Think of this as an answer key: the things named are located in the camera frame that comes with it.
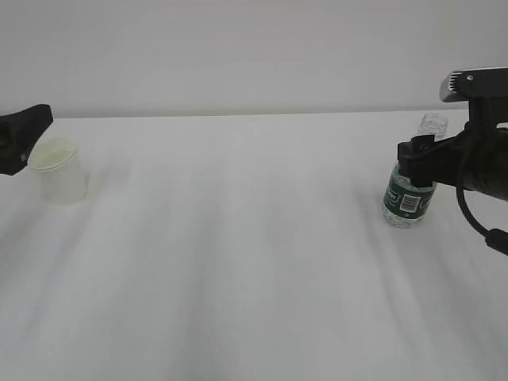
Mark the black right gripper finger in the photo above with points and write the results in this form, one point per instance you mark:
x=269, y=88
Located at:
x=413, y=160

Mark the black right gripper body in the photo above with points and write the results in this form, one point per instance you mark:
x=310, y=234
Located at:
x=476, y=158

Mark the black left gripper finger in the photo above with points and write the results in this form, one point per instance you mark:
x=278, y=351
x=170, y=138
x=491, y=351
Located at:
x=19, y=133

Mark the clear water bottle green label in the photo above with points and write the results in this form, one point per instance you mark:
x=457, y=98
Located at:
x=405, y=205

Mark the white paper cup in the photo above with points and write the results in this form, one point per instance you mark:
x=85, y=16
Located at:
x=56, y=164

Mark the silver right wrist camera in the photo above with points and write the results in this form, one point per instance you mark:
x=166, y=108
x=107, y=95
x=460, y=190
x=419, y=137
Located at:
x=467, y=84

